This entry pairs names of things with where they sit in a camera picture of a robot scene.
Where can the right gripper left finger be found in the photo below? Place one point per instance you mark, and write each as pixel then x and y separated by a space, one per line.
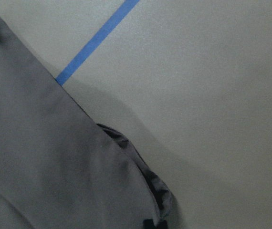
pixel 148 224

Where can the blue tape grid lines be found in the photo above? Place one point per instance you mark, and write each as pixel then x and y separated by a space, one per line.
pixel 74 64

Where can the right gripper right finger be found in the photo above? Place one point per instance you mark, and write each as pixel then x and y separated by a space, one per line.
pixel 162 225

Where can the dark brown t-shirt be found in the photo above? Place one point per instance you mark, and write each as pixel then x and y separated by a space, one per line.
pixel 58 168

